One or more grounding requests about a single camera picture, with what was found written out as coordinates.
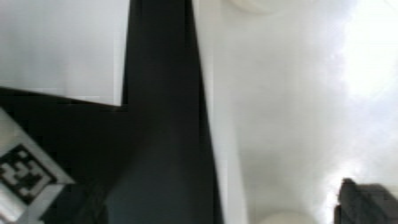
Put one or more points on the white leg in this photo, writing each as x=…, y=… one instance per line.
x=33, y=177

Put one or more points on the white square tabletop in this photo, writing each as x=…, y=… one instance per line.
x=299, y=58

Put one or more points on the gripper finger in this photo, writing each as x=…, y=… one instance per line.
x=367, y=204

